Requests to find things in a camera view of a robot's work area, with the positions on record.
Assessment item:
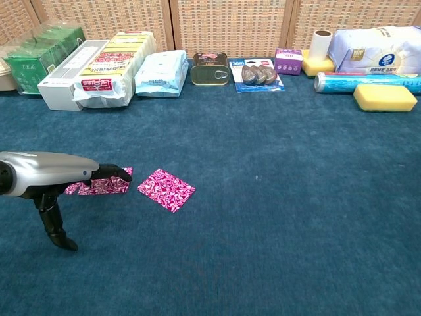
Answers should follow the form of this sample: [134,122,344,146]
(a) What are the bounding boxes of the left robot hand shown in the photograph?
[0,151,133,251]

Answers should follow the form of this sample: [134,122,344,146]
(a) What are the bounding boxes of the white power strip box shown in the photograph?
[37,39,111,111]

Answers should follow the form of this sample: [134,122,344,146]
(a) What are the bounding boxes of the clear box green tea bags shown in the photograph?
[1,22,86,96]

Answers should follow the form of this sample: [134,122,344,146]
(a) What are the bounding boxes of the yellow sponge multipack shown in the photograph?
[72,31,157,109]

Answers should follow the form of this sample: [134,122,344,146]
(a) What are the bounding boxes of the light blue wet wipes pack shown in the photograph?
[134,49,189,98]

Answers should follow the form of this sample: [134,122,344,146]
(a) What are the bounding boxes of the wicker folding screen panel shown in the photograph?
[287,0,421,52]
[30,0,175,53]
[169,0,295,59]
[0,0,42,47]

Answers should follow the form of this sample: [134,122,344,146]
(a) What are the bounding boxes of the dark gold meat can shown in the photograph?
[190,51,230,87]

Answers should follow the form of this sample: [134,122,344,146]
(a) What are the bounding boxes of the teal felt table cover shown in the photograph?
[0,57,421,316]

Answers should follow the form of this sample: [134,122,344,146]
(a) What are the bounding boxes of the blue blister pack of hooks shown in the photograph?
[229,58,286,94]

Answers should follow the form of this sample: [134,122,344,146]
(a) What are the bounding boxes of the small purple box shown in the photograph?
[273,47,303,76]

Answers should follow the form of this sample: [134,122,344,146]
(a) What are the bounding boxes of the plain yellow sponge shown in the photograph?
[301,49,336,78]

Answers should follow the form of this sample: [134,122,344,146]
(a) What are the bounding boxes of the white paper roll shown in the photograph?
[310,30,334,63]

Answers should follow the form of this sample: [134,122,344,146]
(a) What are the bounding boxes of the blue cling wrap roll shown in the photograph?
[314,71,421,96]

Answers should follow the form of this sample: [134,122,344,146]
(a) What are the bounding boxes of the yellow sponge green underside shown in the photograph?
[353,84,418,113]

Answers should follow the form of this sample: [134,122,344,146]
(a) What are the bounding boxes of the large white tissue pack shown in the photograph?
[327,25,421,75]

